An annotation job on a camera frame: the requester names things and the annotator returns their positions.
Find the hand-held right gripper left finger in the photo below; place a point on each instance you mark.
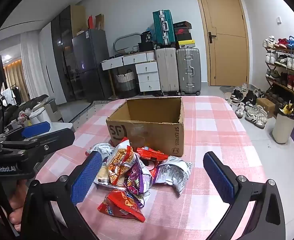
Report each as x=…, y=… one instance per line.
x=87, y=177

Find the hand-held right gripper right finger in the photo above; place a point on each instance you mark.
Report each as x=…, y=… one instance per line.
x=219, y=177

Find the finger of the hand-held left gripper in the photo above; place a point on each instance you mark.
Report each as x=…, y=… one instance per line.
x=58, y=137
x=35, y=128

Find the beige snack packet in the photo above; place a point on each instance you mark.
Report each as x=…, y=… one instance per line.
x=102, y=173

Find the white printed snack packet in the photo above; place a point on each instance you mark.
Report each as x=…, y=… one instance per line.
x=103, y=148

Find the orange noodle snack packet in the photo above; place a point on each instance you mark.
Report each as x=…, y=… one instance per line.
x=119, y=160

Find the red triangular snack packet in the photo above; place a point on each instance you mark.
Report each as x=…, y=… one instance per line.
x=122, y=205

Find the silver white snack packet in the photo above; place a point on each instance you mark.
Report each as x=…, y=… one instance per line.
x=172, y=172

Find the purple snack packet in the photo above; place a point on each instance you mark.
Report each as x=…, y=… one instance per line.
x=137, y=180

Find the small red snack packet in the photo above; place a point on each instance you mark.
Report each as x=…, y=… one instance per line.
x=150, y=153

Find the brown cardboard box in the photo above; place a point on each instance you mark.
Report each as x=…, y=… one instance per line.
x=147, y=130

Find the person's left hand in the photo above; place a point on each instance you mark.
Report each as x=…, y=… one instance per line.
x=15, y=205

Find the white side table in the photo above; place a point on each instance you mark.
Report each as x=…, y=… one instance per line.
x=62, y=125

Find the white lidded bin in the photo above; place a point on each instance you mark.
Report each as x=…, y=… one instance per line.
x=40, y=116

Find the striped floor rug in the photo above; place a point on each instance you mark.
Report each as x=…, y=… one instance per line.
x=97, y=102

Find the beige curtain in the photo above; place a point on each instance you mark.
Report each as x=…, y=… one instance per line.
x=15, y=80

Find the white curtain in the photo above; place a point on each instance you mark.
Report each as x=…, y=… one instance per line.
x=29, y=67

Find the pile of sneakers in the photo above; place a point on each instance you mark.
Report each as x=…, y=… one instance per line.
x=254, y=112

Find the dark glass cabinet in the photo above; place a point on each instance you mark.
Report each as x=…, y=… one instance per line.
x=62, y=55

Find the cream waste bin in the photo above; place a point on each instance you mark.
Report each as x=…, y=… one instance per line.
x=284, y=127

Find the dark grey refrigerator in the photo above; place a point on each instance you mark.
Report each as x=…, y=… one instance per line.
x=92, y=62

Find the small cardboard carton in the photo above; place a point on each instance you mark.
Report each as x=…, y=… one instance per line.
x=265, y=105

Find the woven laundry basket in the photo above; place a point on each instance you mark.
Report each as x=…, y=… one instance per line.
x=125, y=82

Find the grey door mat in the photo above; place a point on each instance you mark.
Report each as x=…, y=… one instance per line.
x=226, y=89

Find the white drawer desk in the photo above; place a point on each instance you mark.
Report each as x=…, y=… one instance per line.
x=147, y=77

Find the grey suitcase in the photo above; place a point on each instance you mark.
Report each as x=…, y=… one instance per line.
x=188, y=70

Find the red bag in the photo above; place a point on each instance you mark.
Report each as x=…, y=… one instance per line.
x=90, y=23

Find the tall brown carton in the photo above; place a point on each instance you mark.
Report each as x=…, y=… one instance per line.
x=78, y=17

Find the beige suitcase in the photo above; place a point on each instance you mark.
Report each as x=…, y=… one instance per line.
x=167, y=70

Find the wooden door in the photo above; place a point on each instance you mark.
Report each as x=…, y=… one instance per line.
x=224, y=55

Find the brown paper bag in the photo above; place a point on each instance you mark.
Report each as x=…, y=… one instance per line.
x=99, y=21

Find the black bag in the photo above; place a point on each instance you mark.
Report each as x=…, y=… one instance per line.
x=145, y=40

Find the shoe rack with shoes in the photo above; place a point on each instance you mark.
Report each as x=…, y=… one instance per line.
x=293, y=62

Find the black yellow shoebox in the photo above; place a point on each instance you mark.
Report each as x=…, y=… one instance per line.
x=185, y=43

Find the black red shoebox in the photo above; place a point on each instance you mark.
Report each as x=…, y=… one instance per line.
x=183, y=31

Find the teal suitcase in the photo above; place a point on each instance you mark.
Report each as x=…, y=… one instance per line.
x=163, y=27

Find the grey curved frame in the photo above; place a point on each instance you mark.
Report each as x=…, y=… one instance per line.
x=119, y=40

